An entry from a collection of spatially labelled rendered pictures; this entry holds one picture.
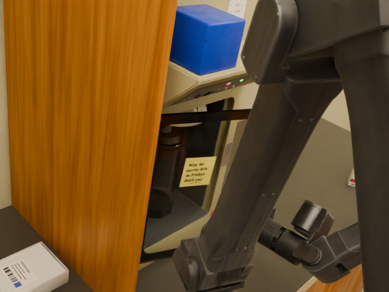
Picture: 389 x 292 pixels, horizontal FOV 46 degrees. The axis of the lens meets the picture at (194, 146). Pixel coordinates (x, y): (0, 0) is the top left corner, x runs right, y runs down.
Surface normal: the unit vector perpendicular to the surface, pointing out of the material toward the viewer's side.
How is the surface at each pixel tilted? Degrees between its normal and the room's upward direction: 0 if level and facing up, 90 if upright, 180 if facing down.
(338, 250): 50
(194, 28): 90
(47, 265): 0
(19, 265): 0
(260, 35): 94
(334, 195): 0
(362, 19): 94
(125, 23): 90
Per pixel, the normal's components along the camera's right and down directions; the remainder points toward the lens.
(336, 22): -0.94, 0.10
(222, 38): 0.71, 0.45
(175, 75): -0.69, 0.26
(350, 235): -0.45, -0.65
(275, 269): 0.17, -0.85
